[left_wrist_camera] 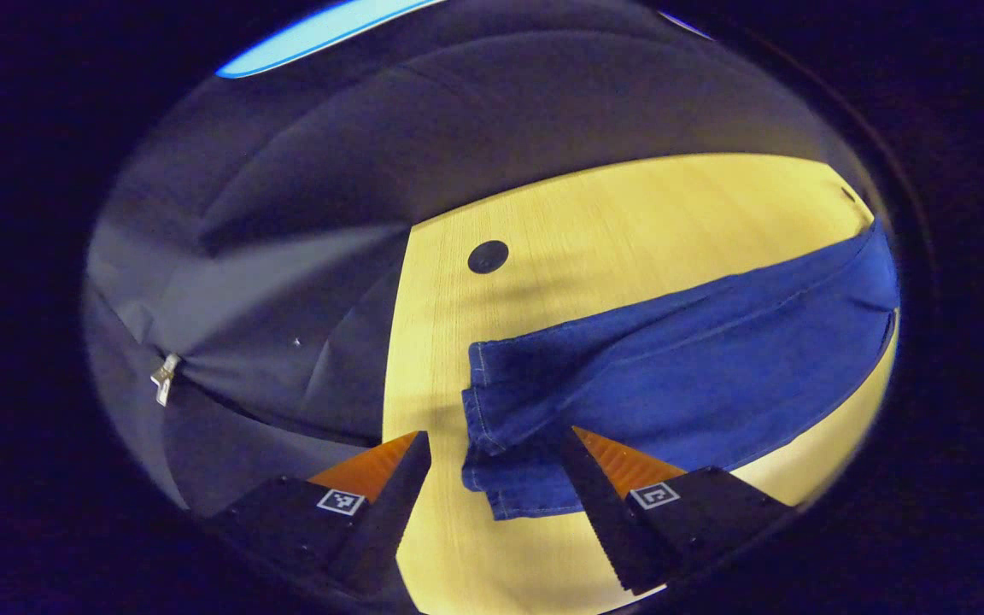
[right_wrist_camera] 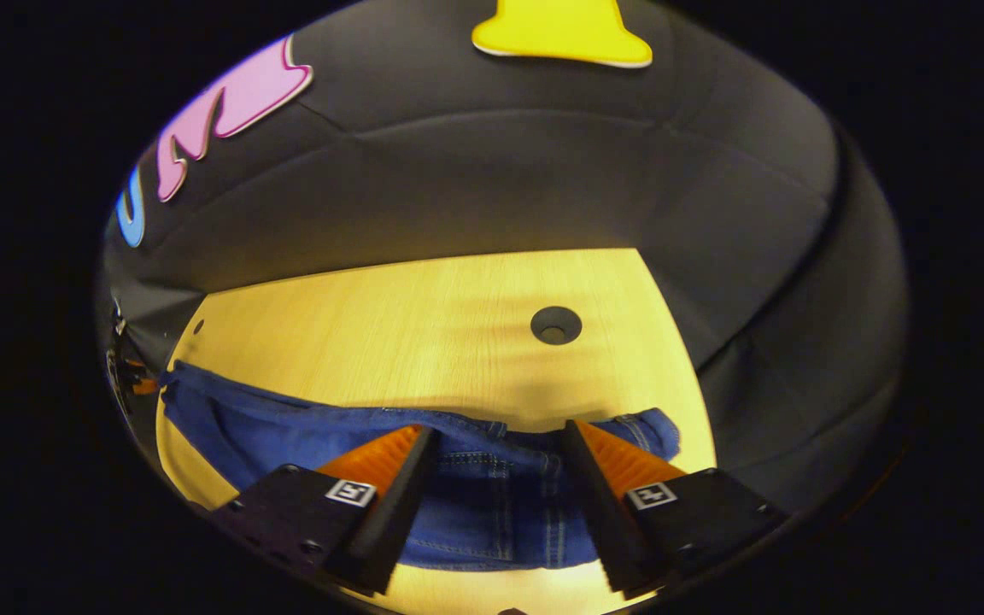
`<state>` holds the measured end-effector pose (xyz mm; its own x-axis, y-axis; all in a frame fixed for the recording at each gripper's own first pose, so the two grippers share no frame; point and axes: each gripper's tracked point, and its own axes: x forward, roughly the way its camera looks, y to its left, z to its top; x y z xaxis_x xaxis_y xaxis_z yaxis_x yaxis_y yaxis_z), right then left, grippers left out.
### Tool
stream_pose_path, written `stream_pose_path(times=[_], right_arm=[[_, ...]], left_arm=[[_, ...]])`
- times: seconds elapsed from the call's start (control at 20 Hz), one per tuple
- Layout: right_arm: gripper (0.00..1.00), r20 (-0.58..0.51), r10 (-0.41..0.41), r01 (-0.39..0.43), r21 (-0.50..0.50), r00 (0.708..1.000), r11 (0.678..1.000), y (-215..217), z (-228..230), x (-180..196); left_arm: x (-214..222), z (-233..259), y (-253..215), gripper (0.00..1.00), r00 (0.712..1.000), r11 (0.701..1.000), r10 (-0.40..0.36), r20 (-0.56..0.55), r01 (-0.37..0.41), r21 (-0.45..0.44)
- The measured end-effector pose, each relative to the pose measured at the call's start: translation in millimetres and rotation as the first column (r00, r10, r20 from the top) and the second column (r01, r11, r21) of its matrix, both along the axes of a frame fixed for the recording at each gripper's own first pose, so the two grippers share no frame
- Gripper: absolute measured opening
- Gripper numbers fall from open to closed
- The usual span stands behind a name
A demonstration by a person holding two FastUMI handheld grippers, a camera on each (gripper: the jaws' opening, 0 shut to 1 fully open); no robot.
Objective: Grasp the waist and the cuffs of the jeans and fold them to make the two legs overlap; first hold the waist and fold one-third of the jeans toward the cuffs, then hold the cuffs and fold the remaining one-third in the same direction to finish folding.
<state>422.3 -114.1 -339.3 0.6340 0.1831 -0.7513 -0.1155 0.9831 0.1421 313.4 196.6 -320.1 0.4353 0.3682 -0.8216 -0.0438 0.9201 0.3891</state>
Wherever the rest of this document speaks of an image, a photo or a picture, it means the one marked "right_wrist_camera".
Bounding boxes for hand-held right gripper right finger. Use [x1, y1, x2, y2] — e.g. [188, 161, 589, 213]
[562, 419, 789, 597]

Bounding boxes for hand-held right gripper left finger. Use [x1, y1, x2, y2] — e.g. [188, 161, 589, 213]
[210, 425, 440, 596]

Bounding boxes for blue denim jeans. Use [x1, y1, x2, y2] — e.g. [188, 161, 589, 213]
[157, 360, 682, 571]

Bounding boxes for black backdrop cloth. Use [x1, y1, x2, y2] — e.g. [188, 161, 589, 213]
[99, 0, 911, 530]

